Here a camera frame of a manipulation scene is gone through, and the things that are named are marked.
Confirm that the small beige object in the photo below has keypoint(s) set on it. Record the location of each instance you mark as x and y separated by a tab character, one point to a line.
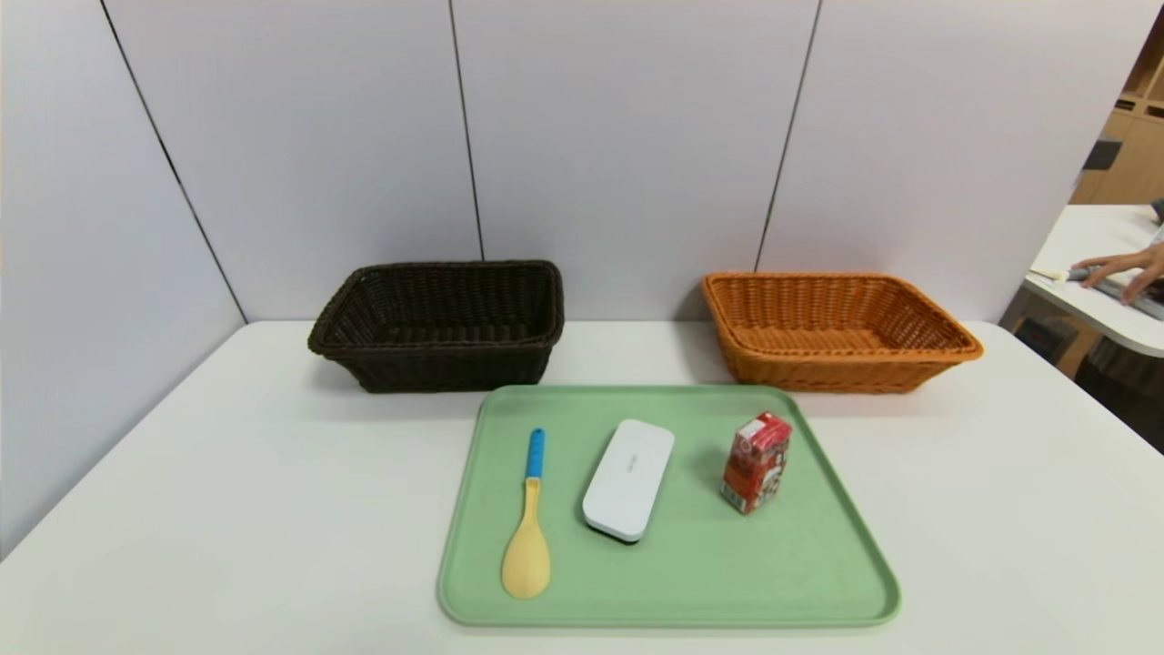
1048	274

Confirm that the orange wicker basket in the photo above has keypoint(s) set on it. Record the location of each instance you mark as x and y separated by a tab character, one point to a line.
827	368

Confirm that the light wooden shelf unit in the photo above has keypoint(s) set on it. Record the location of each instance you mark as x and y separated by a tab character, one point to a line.
1132	155

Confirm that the light green plastic tray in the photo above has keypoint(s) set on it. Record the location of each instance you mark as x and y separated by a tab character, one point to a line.
673	573

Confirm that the white side table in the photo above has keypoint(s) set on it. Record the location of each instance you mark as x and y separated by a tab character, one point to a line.
1091	232

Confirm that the grey flat tool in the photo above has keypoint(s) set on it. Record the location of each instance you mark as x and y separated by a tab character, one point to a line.
1114	289

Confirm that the red drink carton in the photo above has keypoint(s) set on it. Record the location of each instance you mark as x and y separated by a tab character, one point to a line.
755	468

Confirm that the bare person hand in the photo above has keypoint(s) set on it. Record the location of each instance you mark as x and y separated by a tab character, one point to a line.
1144	264

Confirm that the dark brown wicker basket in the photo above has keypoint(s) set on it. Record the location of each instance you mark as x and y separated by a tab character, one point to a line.
436	364

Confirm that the white rectangular case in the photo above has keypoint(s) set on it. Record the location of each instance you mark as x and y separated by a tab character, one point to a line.
627	482

